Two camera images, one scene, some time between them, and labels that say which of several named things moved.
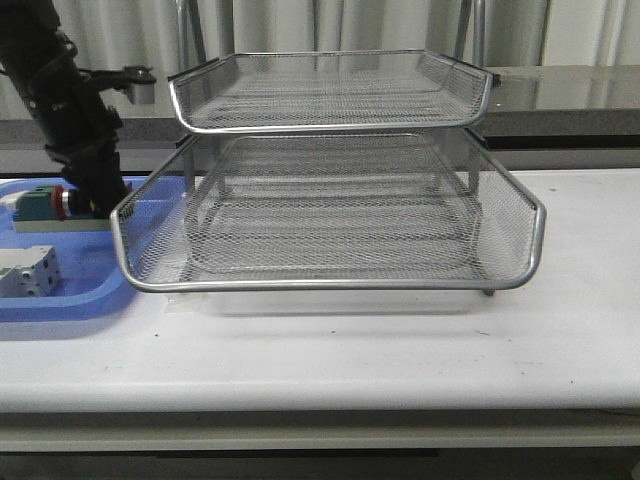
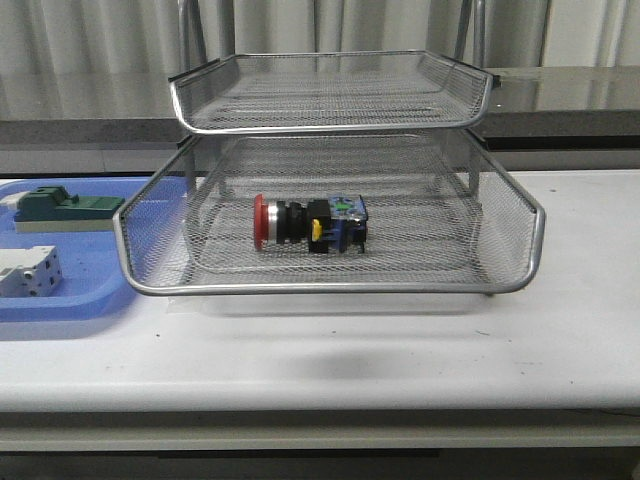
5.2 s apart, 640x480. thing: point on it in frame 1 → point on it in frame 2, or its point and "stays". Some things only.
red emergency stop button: [64, 203] → [339, 223]
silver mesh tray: [329, 212] stays
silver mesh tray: [318, 91] stays
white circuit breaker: [30, 272] stays
